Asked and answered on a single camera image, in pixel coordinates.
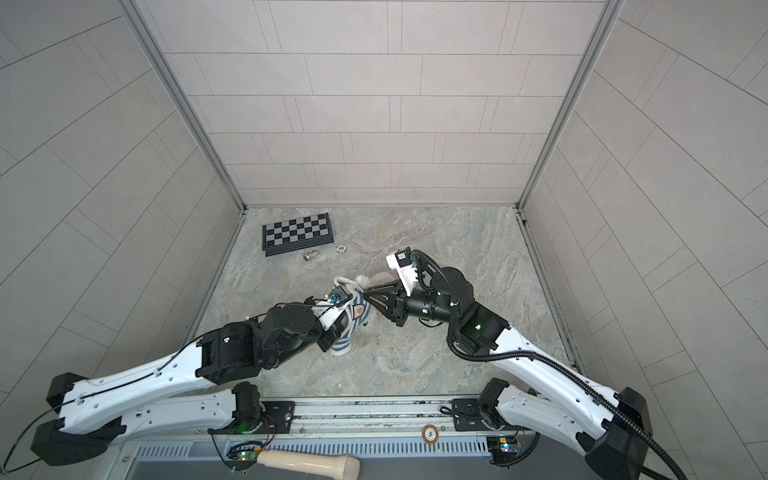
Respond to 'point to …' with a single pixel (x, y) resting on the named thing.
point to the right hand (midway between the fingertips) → (367, 303)
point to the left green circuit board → (243, 456)
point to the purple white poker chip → (341, 248)
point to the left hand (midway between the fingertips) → (357, 308)
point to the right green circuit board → (503, 449)
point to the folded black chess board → (296, 234)
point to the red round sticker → (429, 434)
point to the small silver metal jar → (313, 253)
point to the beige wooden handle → (315, 465)
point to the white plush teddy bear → (363, 281)
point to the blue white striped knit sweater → (360, 311)
